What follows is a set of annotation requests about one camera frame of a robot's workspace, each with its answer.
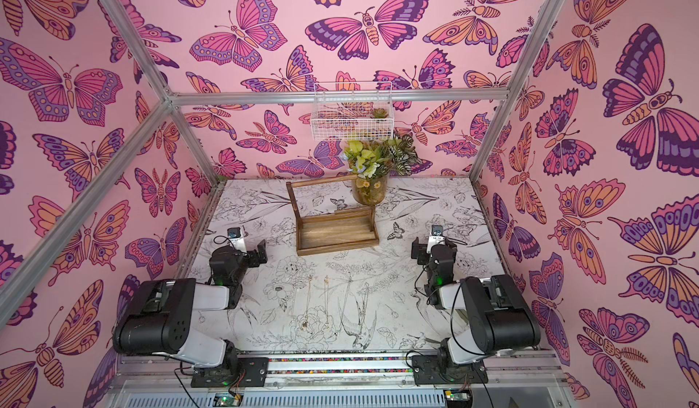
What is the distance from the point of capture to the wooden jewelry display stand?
984mm

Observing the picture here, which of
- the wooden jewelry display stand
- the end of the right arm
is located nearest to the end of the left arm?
the wooden jewelry display stand

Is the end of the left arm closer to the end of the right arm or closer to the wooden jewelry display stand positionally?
the wooden jewelry display stand
